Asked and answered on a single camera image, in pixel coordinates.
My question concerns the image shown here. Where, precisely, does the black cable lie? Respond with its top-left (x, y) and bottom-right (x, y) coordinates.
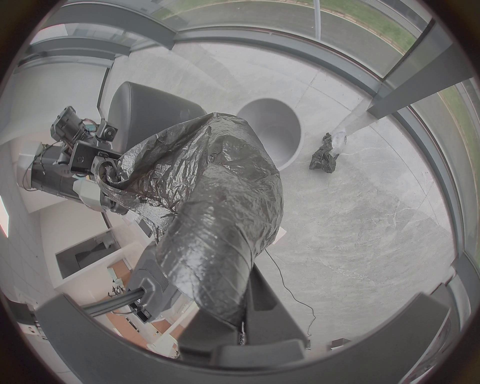
top-left (264, 249), bottom-right (318, 340)

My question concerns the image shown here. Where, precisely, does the clear plastic wrapper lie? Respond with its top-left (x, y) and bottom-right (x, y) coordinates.
top-left (331, 130), bottom-right (348, 155)

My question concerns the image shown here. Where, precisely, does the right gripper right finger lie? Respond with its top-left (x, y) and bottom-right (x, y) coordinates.
top-left (240, 262), bottom-right (307, 362)

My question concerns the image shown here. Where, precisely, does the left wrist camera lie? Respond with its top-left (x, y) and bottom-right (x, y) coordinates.
top-left (94, 121), bottom-right (119, 144)

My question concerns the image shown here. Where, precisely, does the crumpled black plastic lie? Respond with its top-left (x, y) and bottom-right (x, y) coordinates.
top-left (309, 132), bottom-right (340, 174)

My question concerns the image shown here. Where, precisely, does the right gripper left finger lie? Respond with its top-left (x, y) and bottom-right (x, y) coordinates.
top-left (177, 305), bottom-right (242, 359)

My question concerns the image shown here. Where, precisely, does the black plastic bag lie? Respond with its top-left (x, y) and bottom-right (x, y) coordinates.
top-left (98, 112), bottom-right (284, 331)

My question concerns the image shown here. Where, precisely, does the dark grey round chair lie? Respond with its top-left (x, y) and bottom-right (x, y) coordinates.
top-left (108, 81), bottom-right (208, 155)

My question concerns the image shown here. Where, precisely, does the grey trash bin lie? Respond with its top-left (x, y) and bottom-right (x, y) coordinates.
top-left (236, 98), bottom-right (304, 172)

